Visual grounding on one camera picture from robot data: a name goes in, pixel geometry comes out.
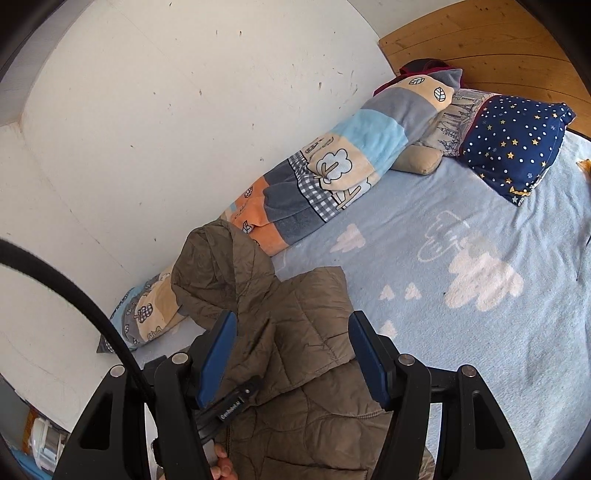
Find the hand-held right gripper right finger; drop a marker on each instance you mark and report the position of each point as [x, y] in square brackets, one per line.
[369, 357]

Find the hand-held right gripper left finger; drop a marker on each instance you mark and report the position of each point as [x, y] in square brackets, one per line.
[217, 357]

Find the olive quilted hooded jacket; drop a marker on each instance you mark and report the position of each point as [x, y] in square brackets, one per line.
[286, 332]

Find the person's left hand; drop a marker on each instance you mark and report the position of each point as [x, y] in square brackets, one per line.
[225, 466]

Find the blue cloud-print bed sheet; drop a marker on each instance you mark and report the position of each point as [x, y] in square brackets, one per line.
[461, 332]

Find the beige pillow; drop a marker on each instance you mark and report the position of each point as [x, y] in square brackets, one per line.
[418, 161]

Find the patchwork fleece blanket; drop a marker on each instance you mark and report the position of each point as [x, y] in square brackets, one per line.
[332, 152]

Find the grey printed pillow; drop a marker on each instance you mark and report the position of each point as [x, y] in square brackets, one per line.
[455, 120]

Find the navy star-print pillow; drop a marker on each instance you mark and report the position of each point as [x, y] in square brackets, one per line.
[512, 143]

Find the small orange object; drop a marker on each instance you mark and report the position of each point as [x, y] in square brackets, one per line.
[585, 165]

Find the dark red cloth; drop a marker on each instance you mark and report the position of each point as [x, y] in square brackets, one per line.
[422, 68]

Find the wooden headboard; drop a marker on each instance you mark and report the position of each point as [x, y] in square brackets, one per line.
[498, 46]

